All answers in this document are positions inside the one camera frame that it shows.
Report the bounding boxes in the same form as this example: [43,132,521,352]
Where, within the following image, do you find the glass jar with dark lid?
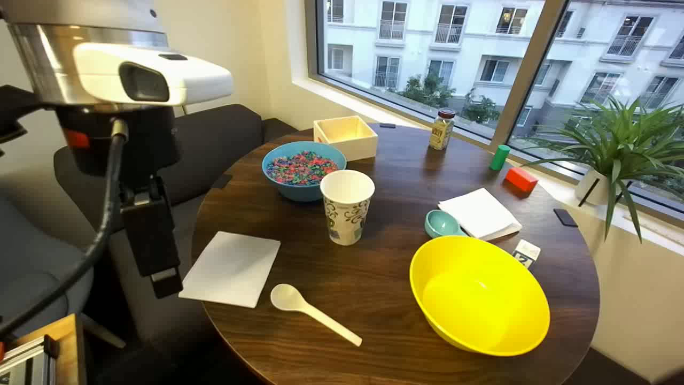
[431,110,455,151]

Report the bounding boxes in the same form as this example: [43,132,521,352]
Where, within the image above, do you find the grey armchair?
[0,194,95,336]

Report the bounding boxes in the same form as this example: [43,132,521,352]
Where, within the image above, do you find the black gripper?
[61,108,183,298]

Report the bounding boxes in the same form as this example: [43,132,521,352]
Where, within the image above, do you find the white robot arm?
[0,0,234,298]

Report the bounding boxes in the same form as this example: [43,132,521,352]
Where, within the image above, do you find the yellow plastic bowl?
[408,235,551,357]

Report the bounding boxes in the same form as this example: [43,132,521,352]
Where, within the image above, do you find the potted green plant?
[545,101,684,239]

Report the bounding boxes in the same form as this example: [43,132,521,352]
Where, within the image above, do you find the white paper towel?
[179,231,280,308]

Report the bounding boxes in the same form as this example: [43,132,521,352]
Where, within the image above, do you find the small white packet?
[513,239,542,267]

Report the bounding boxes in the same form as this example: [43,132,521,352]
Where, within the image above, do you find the wooden crate with rails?
[0,315,89,385]

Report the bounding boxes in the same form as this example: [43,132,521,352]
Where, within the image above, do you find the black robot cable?
[0,117,131,341]

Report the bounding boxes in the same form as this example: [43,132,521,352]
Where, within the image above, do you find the folded white napkin stack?
[439,188,521,239]

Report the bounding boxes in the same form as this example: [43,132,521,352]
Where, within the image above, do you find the round wooden table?
[194,128,602,385]

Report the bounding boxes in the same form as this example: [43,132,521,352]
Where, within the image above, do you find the dark grey sofa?
[53,106,294,342]

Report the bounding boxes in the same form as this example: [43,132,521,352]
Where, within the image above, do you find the patterned paper cup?
[320,170,377,247]

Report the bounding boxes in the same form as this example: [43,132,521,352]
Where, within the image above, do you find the green block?
[489,144,512,172]

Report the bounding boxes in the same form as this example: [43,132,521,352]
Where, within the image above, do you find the blue bowl of colourful cereal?
[262,142,347,203]

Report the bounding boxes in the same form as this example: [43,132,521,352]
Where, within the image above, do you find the teal measuring cup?
[423,209,463,237]

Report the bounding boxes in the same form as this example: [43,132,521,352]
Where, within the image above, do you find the white plastic spoon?
[269,283,361,346]

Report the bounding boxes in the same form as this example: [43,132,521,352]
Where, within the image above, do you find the white wooden box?
[315,115,379,160]

